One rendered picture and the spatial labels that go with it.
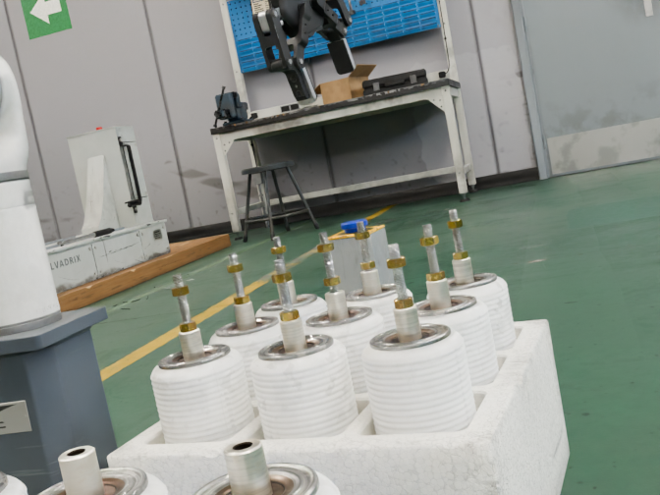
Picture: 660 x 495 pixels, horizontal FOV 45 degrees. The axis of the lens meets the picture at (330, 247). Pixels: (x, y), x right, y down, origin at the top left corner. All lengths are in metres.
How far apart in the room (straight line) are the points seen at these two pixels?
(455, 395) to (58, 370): 0.47
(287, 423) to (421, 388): 0.14
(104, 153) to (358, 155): 2.16
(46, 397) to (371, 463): 0.42
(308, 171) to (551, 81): 1.84
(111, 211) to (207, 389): 3.57
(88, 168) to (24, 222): 3.45
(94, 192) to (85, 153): 0.24
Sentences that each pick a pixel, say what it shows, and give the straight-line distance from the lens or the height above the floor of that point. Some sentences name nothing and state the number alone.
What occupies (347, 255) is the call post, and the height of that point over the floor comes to 0.28.
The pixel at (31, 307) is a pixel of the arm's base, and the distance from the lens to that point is 0.98.
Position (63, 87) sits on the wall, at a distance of 6.84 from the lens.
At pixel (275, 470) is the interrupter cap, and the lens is 0.49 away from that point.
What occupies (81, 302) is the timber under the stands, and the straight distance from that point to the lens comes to 3.58.
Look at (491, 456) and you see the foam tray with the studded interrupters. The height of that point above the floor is 0.17.
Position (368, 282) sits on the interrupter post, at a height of 0.27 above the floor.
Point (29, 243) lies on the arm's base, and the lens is 0.98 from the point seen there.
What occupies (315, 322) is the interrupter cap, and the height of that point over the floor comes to 0.25.
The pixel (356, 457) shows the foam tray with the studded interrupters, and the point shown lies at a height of 0.17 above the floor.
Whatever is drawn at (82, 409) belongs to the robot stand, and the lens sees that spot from 1.00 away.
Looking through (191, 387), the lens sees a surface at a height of 0.23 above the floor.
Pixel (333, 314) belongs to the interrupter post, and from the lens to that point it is 0.88.
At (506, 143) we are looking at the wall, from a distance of 5.73.
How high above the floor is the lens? 0.43
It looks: 6 degrees down
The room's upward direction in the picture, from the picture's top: 11 degrees counter-clockwise
